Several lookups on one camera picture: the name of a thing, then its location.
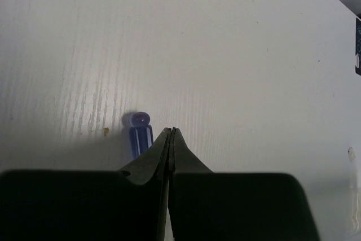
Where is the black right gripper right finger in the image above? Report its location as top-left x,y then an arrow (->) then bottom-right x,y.
169,128 -> 319,240

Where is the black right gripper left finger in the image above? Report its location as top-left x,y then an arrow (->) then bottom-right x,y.
1,128 -> 171,240

